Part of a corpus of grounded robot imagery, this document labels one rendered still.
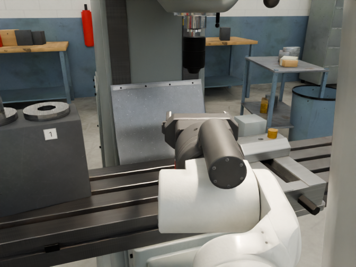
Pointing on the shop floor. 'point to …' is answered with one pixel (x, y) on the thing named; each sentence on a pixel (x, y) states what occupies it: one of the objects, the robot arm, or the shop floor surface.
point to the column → (133, 62)
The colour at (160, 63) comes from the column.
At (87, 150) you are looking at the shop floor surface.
